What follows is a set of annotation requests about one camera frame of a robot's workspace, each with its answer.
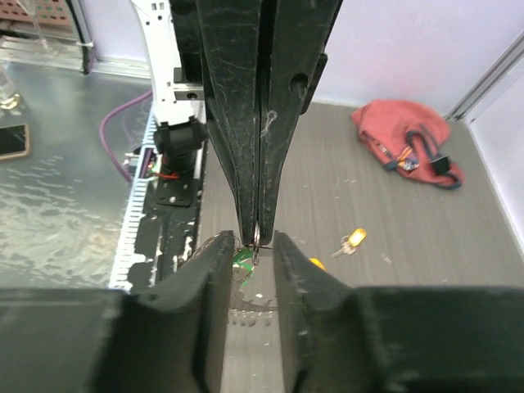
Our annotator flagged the key with yellow tag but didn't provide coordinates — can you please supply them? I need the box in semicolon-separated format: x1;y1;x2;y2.
331;228;367;258

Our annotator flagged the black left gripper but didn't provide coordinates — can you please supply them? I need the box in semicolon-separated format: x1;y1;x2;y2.
169;0;341;245

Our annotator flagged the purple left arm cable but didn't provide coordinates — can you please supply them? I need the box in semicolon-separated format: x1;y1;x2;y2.
99;90;155;183

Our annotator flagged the slotted grey cable duct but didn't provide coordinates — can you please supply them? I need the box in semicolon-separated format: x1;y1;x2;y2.
108;112;157;293

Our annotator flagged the aluminium frame post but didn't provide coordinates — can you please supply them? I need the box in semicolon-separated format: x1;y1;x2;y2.
445;33;524;121

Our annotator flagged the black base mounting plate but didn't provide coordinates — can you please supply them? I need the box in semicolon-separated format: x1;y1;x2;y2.
130;142;210;294

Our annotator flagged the black smartphone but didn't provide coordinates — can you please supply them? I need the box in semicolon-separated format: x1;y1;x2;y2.
0;124;31;160

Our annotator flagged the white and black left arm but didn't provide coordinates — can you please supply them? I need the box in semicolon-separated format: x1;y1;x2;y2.
133;1;341;246

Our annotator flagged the clear plastic bottle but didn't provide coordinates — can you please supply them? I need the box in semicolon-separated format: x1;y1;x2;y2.
0;65;20;111

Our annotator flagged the pink perforated storage basket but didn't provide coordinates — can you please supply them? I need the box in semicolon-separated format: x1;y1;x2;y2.
1;0;72;28

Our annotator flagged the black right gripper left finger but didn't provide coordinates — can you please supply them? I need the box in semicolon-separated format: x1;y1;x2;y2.
1;231;234;392

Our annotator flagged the key with green tag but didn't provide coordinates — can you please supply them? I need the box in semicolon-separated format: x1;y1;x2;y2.
233;247;255;285

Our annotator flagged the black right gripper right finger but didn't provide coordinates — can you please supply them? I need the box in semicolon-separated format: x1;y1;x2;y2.
273;232;523;392

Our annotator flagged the large keyring with yellow grip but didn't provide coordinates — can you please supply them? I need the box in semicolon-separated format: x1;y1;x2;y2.
192;220;328;327

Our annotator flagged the crumpled dusty red garment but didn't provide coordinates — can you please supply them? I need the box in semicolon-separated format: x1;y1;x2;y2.
351;99;465;190

